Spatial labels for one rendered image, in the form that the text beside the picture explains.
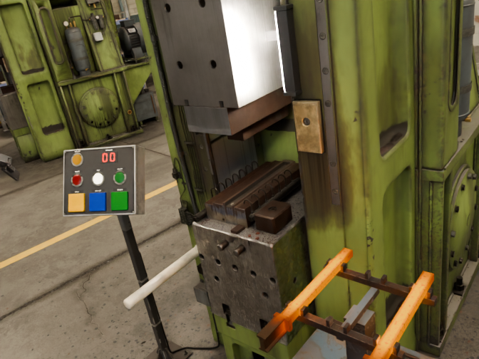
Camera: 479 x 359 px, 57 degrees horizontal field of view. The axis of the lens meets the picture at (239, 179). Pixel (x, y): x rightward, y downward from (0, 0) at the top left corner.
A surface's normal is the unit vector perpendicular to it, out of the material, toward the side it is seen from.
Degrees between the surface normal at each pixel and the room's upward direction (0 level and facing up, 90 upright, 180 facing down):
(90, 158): 60
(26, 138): 89
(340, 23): 90
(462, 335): 0
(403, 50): 90
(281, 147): 90
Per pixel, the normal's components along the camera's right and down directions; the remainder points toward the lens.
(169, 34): -0.61, 0.41
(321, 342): -0.16, -0.90
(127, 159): -0.27, -0.08
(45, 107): 0.57, 0.25
